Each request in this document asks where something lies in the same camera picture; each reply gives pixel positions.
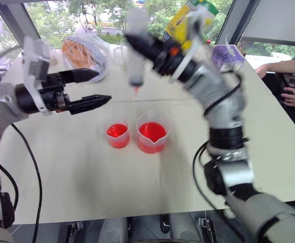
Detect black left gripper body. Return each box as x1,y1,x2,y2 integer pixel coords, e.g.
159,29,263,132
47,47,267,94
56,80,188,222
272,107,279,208
39,72,71,114

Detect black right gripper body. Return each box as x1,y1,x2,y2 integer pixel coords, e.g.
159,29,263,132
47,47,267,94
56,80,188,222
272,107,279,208
151,39,196,82

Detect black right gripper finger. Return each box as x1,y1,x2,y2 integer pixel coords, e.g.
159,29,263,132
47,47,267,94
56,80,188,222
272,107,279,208
124,32,164,53
133,45,162,64

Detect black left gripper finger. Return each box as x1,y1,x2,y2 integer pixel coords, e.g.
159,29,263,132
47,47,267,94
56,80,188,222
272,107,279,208
68,95,112,115
58,67,99,85

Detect clear plastic syringe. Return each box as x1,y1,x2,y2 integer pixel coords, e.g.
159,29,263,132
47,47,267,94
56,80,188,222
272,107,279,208
123,7,148,95

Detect small cup with red liquid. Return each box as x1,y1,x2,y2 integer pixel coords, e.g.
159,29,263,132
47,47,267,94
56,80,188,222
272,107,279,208
104,119,131,149

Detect large cup with red liquid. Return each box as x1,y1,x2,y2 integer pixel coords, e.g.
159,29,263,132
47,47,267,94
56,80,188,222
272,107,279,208
136,108,172,154

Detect bystander hand with bare forearm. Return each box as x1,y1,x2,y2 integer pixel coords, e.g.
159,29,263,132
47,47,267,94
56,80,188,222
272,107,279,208
255,63,269,78

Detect clear plastic bag orange contents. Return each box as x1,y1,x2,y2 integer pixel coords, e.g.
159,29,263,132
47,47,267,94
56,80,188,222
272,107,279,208
60,33,108,82

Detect yellow green snack package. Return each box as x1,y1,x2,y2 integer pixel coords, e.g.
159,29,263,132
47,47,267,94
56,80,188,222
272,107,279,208
163,0,220,50

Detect purple white carton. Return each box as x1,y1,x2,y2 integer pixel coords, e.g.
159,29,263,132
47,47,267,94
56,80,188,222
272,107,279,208
211,33,246,73

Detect black device of bystander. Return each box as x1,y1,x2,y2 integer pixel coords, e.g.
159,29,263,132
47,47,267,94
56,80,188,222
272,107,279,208
275,72,295,102

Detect grey rounded robot leg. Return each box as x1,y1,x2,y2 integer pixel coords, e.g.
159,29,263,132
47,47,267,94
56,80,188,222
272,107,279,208
168,212,201,243
101,217,128,243

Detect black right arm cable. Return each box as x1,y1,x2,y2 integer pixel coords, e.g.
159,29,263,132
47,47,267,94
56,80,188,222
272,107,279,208
192,71,243,223

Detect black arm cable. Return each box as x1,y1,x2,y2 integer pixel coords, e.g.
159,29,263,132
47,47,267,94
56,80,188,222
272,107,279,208
192,71,243,223
0,123,44,243

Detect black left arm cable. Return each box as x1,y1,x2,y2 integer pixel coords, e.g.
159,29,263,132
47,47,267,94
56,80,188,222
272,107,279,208
0,123,44,243

